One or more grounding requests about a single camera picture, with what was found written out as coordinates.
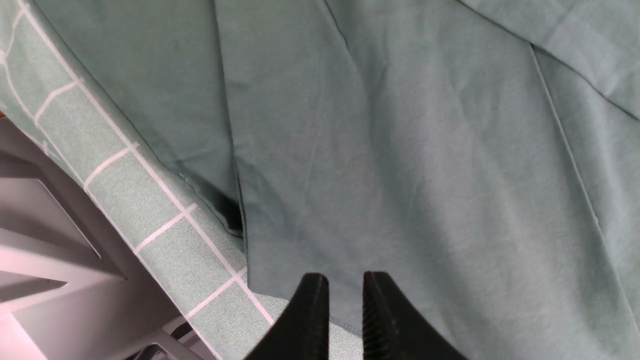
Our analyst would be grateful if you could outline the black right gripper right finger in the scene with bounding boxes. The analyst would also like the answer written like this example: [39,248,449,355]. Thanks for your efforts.
[362,271,466,360]

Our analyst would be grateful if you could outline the green long-sleeve top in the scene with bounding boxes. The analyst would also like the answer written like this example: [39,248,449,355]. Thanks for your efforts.
[37,0,639,360]

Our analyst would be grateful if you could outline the grey table frame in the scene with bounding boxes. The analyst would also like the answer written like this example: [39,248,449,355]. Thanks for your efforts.
[0,117,217,360]

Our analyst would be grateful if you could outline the green checked tablecloth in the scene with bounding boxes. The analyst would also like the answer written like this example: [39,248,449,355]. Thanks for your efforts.
[0,0,366,360]

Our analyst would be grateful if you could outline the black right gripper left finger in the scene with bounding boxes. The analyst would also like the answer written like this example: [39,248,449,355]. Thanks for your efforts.
[246,273,330,360]

